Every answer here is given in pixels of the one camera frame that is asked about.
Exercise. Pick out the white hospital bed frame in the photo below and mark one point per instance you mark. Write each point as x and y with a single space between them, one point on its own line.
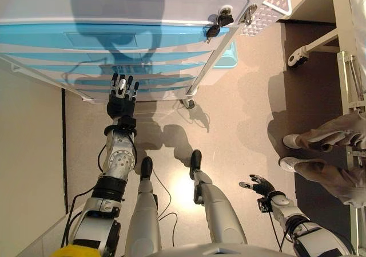
340 25

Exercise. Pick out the black key bunch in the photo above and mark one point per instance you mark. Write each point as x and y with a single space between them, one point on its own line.
214 31

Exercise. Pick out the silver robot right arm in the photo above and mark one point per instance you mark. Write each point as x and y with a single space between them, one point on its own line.
281 202

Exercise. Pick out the person in grey-brown clothes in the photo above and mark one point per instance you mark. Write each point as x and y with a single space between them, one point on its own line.
328 177

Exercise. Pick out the white bed sheet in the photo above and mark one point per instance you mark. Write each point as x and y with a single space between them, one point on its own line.
357 25

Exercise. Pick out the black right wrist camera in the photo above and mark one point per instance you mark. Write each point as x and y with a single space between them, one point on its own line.
263 205

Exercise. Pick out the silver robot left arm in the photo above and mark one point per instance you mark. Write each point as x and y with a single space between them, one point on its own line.
121 159

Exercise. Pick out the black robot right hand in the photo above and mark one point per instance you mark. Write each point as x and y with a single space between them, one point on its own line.
264 188

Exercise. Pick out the silver robot leg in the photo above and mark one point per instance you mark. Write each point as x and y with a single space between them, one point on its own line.
220 211
144 219

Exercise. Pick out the cart caster wheel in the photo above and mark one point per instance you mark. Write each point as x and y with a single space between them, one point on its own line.
189 103

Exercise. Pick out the silver cart latch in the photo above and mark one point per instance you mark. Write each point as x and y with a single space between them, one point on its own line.
249 14

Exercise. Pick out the silver robot left leg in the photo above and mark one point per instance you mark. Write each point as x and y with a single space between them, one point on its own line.
144 219

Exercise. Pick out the silver robot right leg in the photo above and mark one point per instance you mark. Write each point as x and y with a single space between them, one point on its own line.
220 211

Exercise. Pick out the white and blue medical cart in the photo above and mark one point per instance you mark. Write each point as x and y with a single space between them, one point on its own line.
85 5

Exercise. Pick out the yellow shoulder cover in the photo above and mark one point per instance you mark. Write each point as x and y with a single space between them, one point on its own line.
75 252

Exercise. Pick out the grey robot torso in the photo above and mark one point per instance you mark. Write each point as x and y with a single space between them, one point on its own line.
223 249

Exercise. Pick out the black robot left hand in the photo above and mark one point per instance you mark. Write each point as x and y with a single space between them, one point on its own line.
121 106

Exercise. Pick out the light blue lidded waste bin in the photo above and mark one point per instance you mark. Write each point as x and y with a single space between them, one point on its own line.
227 59

